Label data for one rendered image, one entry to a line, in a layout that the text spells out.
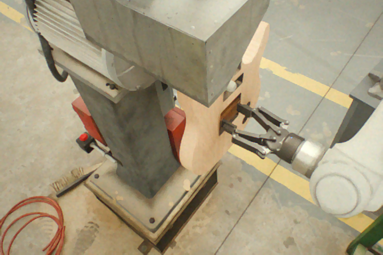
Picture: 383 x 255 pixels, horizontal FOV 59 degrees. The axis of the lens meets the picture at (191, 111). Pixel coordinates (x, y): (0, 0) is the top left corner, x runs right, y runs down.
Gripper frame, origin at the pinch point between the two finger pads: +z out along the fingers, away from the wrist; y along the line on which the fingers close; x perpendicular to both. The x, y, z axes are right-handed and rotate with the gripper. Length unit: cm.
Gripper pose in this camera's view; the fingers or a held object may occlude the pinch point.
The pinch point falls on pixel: (231, 115)
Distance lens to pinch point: 94.5
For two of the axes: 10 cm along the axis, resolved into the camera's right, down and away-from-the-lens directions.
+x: -0.2, -6.7, -7.4
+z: -7.8, -4.5, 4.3
